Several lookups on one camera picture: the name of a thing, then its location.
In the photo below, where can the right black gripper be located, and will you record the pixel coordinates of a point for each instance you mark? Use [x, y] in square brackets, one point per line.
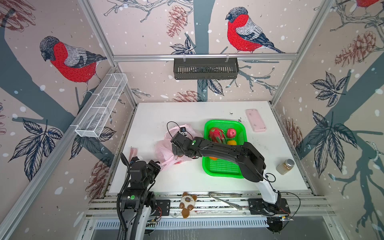
[179, 149]

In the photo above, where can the black hanging wall basket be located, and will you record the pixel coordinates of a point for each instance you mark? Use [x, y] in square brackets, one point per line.
[206, 69]

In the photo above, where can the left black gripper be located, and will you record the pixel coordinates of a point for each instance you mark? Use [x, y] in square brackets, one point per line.
[156, 168]

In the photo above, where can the brown plush toy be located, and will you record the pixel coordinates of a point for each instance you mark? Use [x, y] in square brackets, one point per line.
[187, 204]

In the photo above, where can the green plastic basket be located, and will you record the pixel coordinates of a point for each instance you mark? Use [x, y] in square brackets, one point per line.
[225, 165]

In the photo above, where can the small glass jar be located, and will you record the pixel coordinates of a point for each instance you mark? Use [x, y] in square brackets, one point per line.
[285, 167]

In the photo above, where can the white wire mesh shelf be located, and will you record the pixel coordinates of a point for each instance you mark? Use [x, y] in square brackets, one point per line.
[100, 110]

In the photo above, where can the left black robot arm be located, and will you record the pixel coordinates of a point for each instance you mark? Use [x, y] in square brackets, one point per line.
[135, 201]

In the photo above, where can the grey flat cable strip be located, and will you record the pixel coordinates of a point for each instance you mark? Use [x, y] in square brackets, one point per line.
[224, 197]

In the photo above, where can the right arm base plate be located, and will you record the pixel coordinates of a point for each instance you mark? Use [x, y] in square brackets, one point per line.
[260, 207]

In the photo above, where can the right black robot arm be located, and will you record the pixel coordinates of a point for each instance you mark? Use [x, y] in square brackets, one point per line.
[247, 157]

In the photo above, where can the red fruit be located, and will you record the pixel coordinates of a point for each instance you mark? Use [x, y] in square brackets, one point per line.
[217, 135]

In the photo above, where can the orange fruit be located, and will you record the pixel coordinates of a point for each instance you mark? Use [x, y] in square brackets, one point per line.
[232, 142]

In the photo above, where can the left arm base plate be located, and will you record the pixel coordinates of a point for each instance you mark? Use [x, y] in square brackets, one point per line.
[160, 208]

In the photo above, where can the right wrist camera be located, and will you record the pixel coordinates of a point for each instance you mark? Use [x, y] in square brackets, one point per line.
[183, 130]

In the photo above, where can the pink plastic bag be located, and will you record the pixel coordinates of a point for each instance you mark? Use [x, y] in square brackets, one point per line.
[164, 149]

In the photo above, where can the red apple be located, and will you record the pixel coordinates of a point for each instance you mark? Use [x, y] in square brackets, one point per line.
[231, 133]

